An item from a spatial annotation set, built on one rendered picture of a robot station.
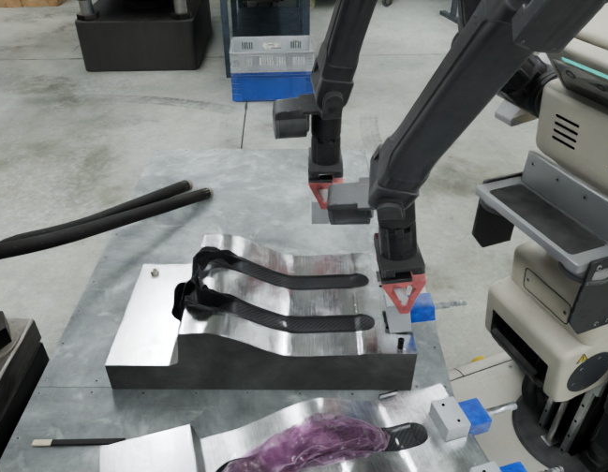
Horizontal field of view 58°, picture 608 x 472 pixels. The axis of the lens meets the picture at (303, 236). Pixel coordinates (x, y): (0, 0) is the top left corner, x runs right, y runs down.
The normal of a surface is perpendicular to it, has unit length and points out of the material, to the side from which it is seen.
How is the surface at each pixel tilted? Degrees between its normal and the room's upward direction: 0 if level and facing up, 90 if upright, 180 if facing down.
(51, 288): 0
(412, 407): 0
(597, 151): 98
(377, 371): 90
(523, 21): 78
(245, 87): 91
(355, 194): 35
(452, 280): 0
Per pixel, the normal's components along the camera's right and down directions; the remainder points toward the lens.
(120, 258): 0.00, -0.81
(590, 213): -0.93, 0.22
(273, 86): 0.07, 0.60
